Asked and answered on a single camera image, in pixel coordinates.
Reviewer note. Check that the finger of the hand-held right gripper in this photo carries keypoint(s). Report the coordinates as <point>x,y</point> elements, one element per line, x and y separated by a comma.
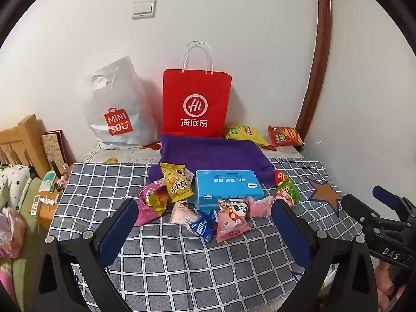
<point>386,196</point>
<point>357,209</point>

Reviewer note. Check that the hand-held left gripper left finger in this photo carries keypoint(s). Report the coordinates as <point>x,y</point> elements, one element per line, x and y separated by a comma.
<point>118,230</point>

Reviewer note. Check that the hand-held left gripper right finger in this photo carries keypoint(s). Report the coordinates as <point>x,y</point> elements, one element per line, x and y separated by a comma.
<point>289,230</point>

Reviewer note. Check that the magenta snack packet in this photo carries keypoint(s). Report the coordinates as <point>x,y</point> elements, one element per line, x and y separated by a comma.
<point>148,216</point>

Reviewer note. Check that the green snack packet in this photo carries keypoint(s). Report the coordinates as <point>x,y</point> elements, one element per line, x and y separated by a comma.
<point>287,190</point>

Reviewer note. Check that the red snack packet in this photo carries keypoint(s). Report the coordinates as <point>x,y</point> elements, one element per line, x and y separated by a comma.
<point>280,178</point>

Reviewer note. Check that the pink panda snack packet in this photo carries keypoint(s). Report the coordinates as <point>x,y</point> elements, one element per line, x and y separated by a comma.
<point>232,217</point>

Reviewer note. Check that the small pale pink snack packet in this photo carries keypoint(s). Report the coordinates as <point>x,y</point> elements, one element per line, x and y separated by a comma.
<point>183,216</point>

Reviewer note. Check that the yellow snack packet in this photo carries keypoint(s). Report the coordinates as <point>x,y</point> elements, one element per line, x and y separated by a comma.
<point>175,182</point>

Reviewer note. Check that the blue tissue pack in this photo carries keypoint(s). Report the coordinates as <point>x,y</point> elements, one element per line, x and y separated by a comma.
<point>227,185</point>

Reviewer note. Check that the small blue snack packet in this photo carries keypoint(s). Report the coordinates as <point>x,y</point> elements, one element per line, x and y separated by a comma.
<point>201,229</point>

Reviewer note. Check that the person's right hand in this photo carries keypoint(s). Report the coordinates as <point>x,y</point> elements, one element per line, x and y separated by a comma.
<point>386,282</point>

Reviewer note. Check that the wooden nightstand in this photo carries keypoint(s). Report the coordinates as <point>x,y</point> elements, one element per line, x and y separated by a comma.
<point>48,216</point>

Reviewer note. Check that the grey checkered blanket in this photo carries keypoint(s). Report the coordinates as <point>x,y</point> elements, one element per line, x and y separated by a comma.
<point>182,266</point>

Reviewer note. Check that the white teal small box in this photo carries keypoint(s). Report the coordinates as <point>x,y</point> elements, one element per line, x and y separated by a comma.
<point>48,180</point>

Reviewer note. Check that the white remote control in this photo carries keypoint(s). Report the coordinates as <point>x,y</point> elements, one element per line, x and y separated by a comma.
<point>35,205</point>

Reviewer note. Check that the orange chip bag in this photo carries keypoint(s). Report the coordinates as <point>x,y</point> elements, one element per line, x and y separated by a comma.
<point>286,135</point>

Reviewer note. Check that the green sheet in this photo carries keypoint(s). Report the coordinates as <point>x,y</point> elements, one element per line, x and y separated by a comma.
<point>22,266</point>

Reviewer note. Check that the patterned brown box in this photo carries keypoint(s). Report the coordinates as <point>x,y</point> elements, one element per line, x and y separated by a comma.
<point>53,151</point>

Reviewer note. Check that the yellow chip bag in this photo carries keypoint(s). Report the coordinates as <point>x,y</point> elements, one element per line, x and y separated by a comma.
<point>245,134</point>

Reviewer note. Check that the pink clothing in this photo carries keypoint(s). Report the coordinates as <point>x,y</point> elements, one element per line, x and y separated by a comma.
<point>11,234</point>

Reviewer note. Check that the purple towel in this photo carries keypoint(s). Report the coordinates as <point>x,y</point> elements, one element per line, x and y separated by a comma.
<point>214,152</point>

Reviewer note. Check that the white flowered pillow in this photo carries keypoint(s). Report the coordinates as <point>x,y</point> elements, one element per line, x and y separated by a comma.
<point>13,178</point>

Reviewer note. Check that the white plastic shopping bag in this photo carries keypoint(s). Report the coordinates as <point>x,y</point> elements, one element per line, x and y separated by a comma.
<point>120,104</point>

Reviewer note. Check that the wooden headboard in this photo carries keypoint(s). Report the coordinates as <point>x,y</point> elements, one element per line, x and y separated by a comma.
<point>22,136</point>

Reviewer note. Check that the red paper bag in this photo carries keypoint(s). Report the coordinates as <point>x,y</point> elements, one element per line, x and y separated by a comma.
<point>195,87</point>

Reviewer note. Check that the brown wooden door frame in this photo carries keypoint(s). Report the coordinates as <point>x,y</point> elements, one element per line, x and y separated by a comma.
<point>320,55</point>

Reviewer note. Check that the white wall light switch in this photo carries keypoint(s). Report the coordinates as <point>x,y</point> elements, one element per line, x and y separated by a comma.
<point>143,9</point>

